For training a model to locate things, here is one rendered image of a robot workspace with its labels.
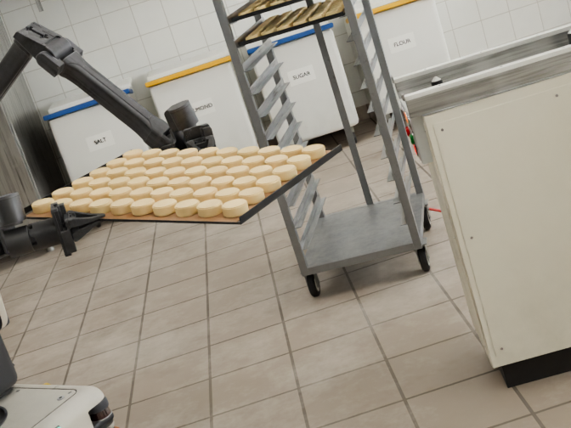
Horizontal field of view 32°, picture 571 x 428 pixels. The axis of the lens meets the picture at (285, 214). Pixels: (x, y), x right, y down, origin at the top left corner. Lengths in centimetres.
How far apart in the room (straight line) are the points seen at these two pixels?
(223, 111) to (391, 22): 115
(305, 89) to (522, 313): 352
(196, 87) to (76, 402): 329
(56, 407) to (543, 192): 155
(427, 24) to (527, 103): 355
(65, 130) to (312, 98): 151
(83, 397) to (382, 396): 91
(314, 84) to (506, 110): 354
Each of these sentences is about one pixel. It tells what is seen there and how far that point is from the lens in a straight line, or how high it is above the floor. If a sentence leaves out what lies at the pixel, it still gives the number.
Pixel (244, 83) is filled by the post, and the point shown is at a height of 91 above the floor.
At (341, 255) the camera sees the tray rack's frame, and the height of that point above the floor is 15.
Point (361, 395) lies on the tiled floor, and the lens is 313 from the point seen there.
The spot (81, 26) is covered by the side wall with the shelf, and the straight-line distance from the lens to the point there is 674.
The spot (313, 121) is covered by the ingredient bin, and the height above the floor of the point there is 23.
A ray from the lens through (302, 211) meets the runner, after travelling 400.
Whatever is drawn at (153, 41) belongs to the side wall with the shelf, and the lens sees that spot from 672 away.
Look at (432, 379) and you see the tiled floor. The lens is 311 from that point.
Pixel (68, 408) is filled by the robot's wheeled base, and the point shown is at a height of 27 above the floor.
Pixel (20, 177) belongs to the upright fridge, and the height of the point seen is 50.
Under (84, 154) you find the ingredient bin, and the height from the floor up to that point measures 47.
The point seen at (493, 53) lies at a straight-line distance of 294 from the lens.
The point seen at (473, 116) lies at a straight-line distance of 265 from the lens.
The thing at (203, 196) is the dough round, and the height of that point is 96.
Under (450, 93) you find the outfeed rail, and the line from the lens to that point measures 264.
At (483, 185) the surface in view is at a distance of 270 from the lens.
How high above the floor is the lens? 141
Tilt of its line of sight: 16 degrees down
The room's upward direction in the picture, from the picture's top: 18 degrees counter-clockwise
